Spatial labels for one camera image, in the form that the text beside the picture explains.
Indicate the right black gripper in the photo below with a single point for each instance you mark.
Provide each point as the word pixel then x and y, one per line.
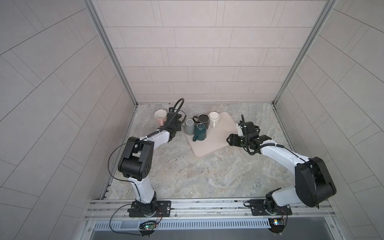
pixel 232 139

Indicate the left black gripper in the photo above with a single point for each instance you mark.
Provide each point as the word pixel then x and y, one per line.
pixel 177 122

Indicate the pink mug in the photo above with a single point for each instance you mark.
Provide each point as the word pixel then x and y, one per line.
pixel 161 117

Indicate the dark green mug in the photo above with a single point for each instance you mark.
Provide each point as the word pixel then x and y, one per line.
pixel 200 132

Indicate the white mug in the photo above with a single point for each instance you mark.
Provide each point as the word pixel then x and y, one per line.
pixel 214 119

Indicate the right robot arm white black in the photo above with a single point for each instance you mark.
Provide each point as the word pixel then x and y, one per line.
pixel 313 182

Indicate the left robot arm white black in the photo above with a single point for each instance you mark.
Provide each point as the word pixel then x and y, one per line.
pixel 136 162

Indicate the grey mug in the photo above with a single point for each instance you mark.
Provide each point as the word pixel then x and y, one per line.
pixel 189 127

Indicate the black mug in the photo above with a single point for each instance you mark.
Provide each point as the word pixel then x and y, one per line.
pixel 202 119

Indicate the beige rectangular tray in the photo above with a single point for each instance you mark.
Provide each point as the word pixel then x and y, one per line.
pixel 216 137

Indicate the white vent grille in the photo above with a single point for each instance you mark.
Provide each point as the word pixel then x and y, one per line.
pixel 186 224

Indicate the right circuit board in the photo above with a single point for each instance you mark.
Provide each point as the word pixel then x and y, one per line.
pixel 277 226

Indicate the circuit board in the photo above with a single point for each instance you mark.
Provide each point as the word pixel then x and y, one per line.
pixel 147 228
pixel 277 226

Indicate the left circuit board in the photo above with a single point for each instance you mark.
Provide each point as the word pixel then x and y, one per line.
pixel 147 228

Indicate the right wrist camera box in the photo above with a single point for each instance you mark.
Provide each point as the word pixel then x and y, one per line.
pixel 240 129

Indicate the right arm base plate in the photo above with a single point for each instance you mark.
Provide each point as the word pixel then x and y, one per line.
pixel 261 207

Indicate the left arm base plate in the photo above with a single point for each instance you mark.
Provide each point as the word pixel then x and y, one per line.
pixel 161 208

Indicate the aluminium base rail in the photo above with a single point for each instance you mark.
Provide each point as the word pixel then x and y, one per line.
pixel 221 208

